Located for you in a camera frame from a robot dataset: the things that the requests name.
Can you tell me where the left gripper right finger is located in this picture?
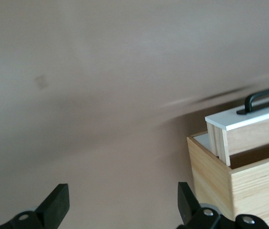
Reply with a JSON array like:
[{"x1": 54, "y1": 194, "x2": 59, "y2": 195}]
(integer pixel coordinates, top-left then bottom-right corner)
[{"x1": 177, "y1": 181, "x2": 269, "y2": 229}]

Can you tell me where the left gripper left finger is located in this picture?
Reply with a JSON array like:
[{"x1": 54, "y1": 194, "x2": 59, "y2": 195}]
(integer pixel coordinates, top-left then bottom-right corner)
[{"x1": 0, "y1": 183, "x2": 70, "y2": 229}]

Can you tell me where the black drawer handle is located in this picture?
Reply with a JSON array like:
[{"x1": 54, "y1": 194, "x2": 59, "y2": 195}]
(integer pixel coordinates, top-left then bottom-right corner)
[{"x1": 205, "y1": 84, "x2": 269, "y2": 167}]

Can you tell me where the light wooden drawer cabinet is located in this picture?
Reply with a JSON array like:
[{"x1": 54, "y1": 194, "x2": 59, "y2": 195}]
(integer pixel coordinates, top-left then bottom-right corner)
[{"x1": 186, "y1": 133, "x2": 269, "y2": 229}]

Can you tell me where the white wooden drawer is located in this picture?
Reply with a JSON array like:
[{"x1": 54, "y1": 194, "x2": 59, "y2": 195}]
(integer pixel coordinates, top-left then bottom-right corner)
[{"x1": 193, "y1": 133, "x2": 215, "y2": 155}]

